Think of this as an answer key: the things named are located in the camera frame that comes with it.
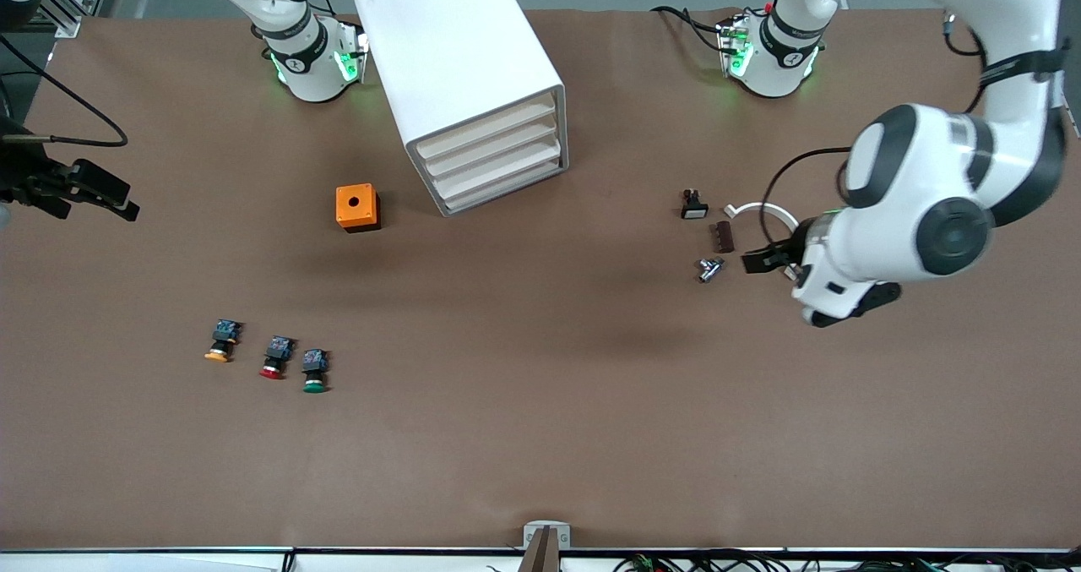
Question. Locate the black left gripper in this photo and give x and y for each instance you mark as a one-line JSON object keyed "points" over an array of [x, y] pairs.
{"points": [[779, 255]]}

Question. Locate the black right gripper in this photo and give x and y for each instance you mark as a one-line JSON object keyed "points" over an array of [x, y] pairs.
{"points": [[24, 177]]}

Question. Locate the yellow push button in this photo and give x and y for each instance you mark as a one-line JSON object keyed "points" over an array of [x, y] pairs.
{"points": [[223, 340]]}

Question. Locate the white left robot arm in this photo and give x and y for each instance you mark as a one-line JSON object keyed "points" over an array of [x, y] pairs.
{"points": [[929, 183]]}

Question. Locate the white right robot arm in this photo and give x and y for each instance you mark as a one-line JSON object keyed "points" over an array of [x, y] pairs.
{"points": [[308, 69]]}

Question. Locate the red push button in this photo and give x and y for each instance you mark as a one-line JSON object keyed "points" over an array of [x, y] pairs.
{"points": [[276, 357]]}

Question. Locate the green push button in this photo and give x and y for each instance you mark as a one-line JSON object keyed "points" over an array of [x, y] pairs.
{"points": [[314, 371]]}

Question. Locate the brown terminal block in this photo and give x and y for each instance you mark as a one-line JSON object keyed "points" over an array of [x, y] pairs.
{"points": [[725, 236]]}

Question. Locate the white curved clip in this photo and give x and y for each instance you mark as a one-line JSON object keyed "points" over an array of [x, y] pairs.
{"points": [[760, 207]]}

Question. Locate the orange box with hole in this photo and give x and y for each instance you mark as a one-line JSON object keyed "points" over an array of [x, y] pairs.
{"points": [[355, 204]]}

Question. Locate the brown table mat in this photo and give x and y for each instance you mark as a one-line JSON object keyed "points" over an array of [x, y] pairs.
{"points": [[540, 386]]}

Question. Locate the silver metal key switch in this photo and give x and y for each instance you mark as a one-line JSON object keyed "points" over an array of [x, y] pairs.
{"points": [[710, 269]]}

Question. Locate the black white square switch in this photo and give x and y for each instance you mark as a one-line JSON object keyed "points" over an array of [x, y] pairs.
{"points": [[694, 206]]}

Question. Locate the aluminium frame profile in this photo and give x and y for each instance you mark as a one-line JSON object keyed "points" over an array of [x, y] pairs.
{"points": [[67, 23]]}

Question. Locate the grey metal bracket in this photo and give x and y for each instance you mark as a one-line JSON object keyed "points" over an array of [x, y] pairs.
{"points": [[546, 531]]}

